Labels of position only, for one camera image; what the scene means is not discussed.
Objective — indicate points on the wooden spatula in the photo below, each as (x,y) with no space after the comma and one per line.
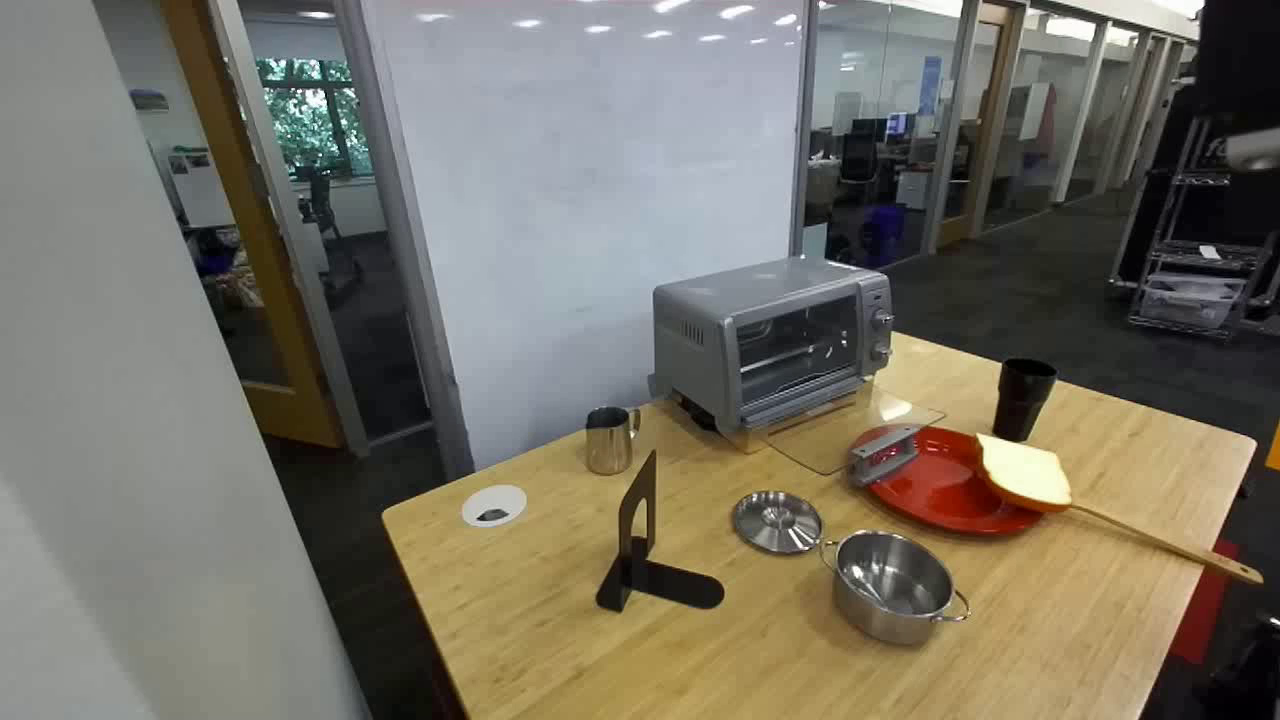
(1162,540)

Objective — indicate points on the metal shelving cart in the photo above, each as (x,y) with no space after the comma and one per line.
(1187,286)

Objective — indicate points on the white bread slice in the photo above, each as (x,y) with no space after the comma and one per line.
(1027,468)

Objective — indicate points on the steel pot lid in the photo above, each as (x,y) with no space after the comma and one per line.
(776,522)

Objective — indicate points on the silver oven knob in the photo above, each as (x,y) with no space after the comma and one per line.
(877,351)
(877,321)

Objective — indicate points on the silver mini oven body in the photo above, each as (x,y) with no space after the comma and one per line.
(695,332)

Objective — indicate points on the black metal stand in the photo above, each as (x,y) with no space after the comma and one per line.
(644,516)

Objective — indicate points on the small steel cup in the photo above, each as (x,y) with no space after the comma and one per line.
(611,440)

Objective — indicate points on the dark tall equipment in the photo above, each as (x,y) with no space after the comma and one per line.
(1240,67)

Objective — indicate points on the wooden door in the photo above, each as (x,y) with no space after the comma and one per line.
(255,264)

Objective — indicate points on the steel pot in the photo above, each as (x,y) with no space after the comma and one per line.
(890,595)

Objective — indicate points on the white glossy partition panel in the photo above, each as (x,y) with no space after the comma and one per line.
(585,201)

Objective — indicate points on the black plastic cup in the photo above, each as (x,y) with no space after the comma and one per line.
(1023,396)

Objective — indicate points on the red plate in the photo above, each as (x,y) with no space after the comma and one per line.
(951,498)

